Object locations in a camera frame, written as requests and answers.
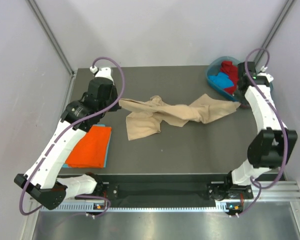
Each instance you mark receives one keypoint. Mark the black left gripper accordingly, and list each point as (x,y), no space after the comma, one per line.
(114,93)

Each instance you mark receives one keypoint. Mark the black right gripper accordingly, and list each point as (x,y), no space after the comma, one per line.
(240,100)

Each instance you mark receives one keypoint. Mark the beige t shirt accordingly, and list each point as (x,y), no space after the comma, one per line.
(145,117)

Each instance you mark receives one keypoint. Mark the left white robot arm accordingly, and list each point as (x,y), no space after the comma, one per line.
(79,141)

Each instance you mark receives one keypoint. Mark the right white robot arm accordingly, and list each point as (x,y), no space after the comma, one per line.
(274,142)

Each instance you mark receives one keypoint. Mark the blue t shirt in basket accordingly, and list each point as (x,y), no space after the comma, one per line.
(222,80)

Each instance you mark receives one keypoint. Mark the red t shirt in basket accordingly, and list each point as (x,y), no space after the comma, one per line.
(231,70)

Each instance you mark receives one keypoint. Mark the teal plastic basket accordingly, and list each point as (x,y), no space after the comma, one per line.
(214,69)

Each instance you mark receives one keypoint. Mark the orange folded t shirt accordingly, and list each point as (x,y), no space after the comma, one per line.
(90,147)

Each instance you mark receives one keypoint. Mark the light blue folded t shirt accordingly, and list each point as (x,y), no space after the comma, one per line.
(106,155)

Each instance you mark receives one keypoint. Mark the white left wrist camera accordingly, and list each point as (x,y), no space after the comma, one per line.
(102,72)

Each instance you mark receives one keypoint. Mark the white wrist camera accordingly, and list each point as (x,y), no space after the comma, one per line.
(263,73)
(102,72)

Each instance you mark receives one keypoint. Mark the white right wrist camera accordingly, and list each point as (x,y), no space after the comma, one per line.
(263,73)

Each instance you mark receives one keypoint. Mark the right aluminium corner post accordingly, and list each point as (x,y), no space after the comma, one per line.
(275,26)

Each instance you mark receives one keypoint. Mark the aluminium corner post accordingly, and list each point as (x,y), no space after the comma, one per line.
(34,7)
(275,26)

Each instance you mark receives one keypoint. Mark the left aluminium corner post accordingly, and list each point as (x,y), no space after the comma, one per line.
(34,7)

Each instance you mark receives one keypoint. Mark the aluminium frame rail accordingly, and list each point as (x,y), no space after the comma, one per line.
(283,191)

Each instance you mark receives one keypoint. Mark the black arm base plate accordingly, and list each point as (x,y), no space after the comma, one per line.
(205,186)

